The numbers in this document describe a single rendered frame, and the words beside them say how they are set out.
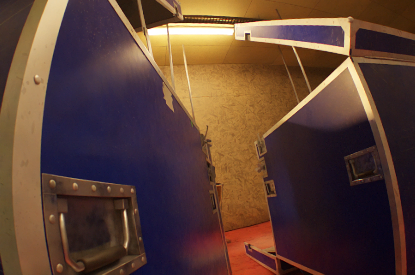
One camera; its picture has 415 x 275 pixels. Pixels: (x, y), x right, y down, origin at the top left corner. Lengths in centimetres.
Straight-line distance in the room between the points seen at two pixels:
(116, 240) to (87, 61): 20
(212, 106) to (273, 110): 131
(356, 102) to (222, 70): 418
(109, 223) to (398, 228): 68
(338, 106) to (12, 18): 82
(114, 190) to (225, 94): 429
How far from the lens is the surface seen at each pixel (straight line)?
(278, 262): 161
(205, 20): 357
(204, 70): 467
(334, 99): 82
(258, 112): 457
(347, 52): 76
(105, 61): 29
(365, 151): 74
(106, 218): 26
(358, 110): 74
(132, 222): 29
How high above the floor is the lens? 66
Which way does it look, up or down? 19 degrees up
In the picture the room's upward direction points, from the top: 10 degrees counter-clockwise
